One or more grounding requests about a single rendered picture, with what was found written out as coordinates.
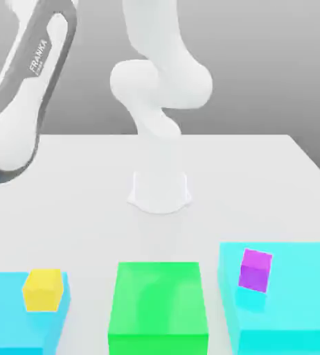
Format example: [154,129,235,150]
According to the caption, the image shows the small purple cube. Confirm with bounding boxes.
[238,248,274,294]

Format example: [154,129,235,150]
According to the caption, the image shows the large green box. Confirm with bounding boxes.
[107,261,210,355]

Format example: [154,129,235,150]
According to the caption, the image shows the large cyan box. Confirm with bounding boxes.
[0,270,71,355]
[217,241,320,355]

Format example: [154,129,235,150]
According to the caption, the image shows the small yellow cube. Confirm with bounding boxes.
[22,268,64,313]

